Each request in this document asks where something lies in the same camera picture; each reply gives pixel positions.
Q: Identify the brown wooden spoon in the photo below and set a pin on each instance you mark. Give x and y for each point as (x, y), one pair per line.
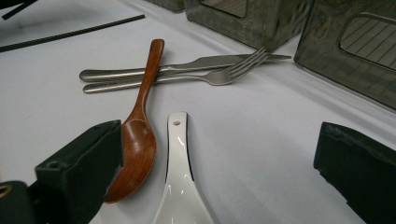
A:
(140, 149)

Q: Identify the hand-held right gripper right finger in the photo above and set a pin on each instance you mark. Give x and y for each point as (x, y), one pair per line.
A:
(358, 168)

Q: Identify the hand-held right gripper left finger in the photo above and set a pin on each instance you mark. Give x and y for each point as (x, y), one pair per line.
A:
(77, 168)

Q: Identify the metal fork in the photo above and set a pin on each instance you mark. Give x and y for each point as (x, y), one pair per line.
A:
(218, 78)

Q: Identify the black chopstick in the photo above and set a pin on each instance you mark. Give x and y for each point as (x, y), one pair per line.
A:
(18, 10)
(71, 33)

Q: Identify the white ceramic spoon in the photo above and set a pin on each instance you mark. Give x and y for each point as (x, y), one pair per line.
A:
(179, 174)

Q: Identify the metal table knife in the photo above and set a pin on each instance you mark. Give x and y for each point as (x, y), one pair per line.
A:
(102, 75)

